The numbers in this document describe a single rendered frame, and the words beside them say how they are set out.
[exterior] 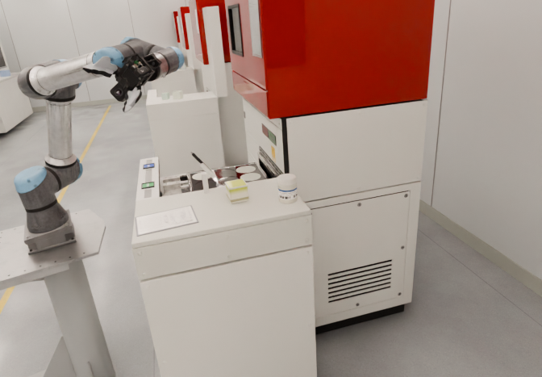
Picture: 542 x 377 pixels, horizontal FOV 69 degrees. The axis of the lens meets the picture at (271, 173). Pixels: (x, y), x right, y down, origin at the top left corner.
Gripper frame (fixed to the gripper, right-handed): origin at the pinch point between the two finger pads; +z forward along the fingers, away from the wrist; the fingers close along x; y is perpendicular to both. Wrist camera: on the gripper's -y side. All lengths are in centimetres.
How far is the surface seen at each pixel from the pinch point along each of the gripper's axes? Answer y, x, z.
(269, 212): -8, 61, -29
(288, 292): -25, 90, -25
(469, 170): 21, 159, -189
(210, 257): -27, 58, -12
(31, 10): -523, -417, -576
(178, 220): -30, 41, -16
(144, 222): -39, 34, -12
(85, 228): -83, 19, -23
